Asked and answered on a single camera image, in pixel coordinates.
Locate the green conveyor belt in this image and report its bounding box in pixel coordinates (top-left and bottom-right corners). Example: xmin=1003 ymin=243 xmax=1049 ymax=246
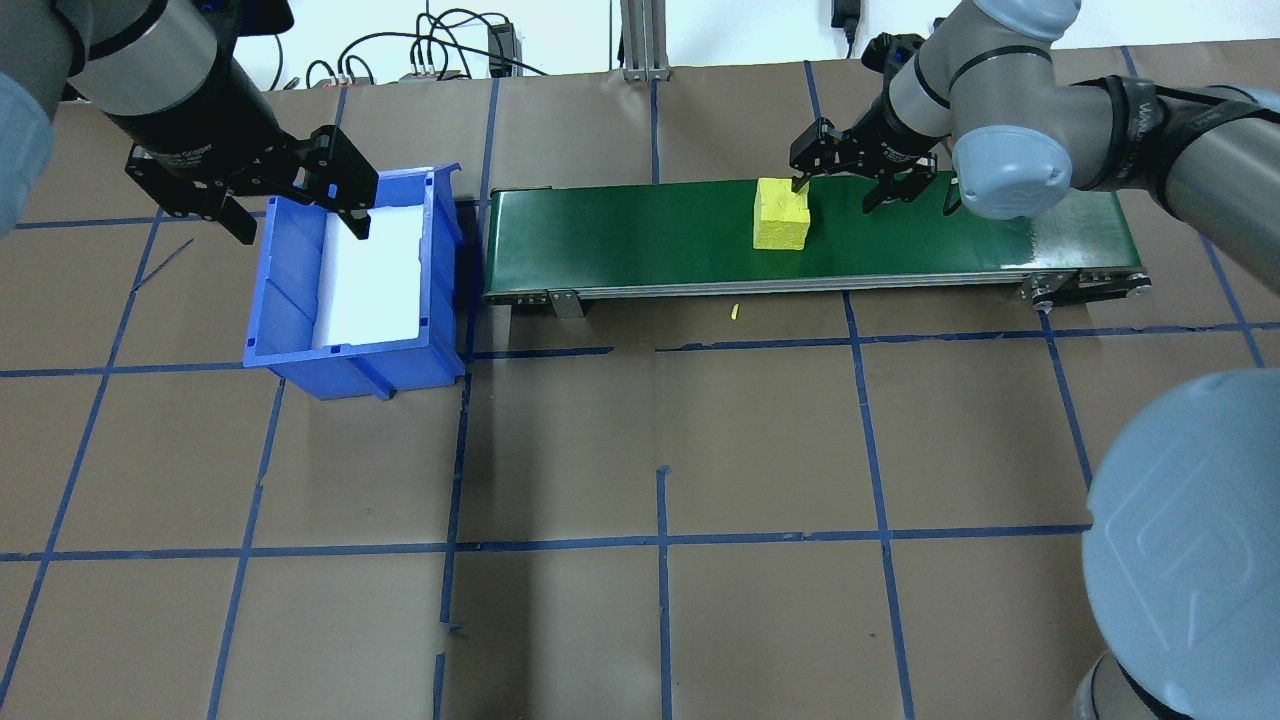
xmin=483 ymin=183 xmax=1153 ymax=320

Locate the blue plastic bin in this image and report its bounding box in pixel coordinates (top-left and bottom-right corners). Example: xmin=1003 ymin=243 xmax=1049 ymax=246
xmin=243 ymin=163 xmax=469 ymax=402

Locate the yellow foam block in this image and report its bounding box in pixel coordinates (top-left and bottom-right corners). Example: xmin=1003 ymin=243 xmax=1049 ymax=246
xmin=752 ymin=177 xmax=811 ymax=252

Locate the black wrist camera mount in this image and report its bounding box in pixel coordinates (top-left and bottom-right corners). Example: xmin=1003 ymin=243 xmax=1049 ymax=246
xmin=862 ymin=32 xmax=927 ymax=73

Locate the aluminium extrusion post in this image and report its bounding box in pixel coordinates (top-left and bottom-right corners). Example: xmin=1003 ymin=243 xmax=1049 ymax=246
xmin=620 ymin=0 xmax=669 ymax=82

